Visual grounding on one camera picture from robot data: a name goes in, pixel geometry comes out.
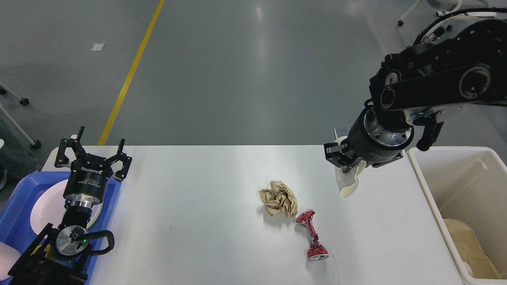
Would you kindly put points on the white paper cup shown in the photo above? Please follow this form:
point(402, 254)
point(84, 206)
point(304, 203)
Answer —
point(349, 182)
point(468, 269)

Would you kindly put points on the brown paper bag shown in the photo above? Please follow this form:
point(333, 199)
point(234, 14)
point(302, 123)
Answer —
point(470, 250)

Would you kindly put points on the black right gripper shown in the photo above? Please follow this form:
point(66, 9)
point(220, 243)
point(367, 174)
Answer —
point(368, 140)

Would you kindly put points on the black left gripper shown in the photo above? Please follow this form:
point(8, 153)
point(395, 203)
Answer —
point(88, 183)

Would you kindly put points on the pink mug dark inside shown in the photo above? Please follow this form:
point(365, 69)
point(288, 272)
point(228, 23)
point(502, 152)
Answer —
point(8, 257)

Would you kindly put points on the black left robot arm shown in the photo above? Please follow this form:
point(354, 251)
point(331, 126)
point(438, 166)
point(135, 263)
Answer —
point(57, 256)

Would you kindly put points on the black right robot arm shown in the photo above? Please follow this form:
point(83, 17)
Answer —
point(418, 85)

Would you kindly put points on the pink plate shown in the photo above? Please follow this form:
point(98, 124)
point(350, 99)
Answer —
point(49, 208)

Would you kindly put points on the white office chair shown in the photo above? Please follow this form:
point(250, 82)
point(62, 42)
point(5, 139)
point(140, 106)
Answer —
point(442, 7)

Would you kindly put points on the person in jeans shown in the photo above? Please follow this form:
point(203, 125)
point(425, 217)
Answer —
point(16, 158)

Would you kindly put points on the clear floor plate left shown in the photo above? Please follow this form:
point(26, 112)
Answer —
point(340, 133)

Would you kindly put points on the crushed red can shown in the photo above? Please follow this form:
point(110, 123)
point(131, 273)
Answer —
point(316, 251)

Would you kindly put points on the cream plastic bin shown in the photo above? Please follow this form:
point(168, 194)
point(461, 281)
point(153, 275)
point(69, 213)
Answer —
point(467, 184)

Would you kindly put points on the light green plate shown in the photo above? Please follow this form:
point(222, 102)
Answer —
point(95, 213)

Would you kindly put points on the blue plastic tray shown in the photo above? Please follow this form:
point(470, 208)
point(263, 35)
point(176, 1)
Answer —
point(16, 230)

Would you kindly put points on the brown paper ball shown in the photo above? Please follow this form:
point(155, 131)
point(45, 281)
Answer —
point(279, 198)

